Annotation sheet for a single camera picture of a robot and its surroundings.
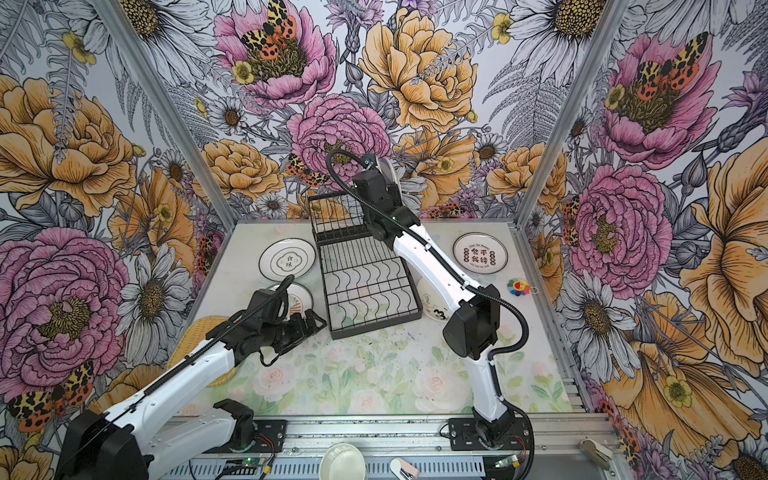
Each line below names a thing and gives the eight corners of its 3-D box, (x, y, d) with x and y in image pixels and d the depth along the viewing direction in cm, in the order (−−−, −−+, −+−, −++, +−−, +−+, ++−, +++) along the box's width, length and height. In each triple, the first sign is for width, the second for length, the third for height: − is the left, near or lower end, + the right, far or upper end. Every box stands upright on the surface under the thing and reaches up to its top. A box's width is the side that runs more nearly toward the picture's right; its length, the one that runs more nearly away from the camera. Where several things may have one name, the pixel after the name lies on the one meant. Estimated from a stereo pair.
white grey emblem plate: (255, 280, 106) (252, 276, 104) (268, 241, 118) (267, 237, 116) (310, 280, 106) (309, 277, 104) (319, 241, 118) (318, 237, 116)
